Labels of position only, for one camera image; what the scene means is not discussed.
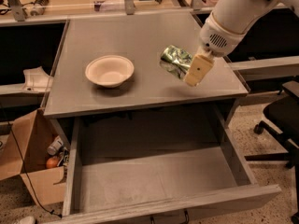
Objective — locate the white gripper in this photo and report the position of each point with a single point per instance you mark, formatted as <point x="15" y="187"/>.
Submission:
<point x="219" y="38"/>

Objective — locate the crushed green soda can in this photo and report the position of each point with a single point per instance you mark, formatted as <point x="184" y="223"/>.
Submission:
<point x="176" y="61"/>

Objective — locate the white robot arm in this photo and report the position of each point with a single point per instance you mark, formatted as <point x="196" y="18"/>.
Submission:
<point x="248" y="11"/>

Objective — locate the grey cabinet top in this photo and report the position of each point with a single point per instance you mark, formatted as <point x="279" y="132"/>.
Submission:
<point x="141" y="38"/>

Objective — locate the open grey wooden drawer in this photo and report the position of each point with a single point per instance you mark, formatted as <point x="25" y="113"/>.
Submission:
<point x="183" y="157"/>

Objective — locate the white paper bowl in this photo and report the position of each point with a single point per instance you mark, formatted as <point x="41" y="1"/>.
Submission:
<point x="109" y="71"/>

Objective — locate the black office chair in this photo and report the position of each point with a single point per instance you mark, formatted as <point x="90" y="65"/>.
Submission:
<point x="284" y="113"/>

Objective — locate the white curved plastic part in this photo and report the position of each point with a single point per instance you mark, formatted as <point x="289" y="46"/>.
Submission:
<point x="37" y="80"/>

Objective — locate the white bottle in box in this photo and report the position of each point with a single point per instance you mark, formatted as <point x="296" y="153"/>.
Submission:
<point x="55" y="146"/>

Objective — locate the orange fruit in box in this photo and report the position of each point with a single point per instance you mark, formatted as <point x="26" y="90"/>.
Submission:
<point x="52" y="162"/>

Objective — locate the brown cardboard box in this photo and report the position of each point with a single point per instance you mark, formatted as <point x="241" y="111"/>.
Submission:
<point x="25" y="154"/>

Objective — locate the white computer mouse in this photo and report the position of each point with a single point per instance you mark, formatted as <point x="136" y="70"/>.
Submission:
<point x="25" y="220"/>

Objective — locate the black drawer handle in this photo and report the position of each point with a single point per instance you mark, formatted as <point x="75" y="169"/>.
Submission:
<point x="176" y="217"/>

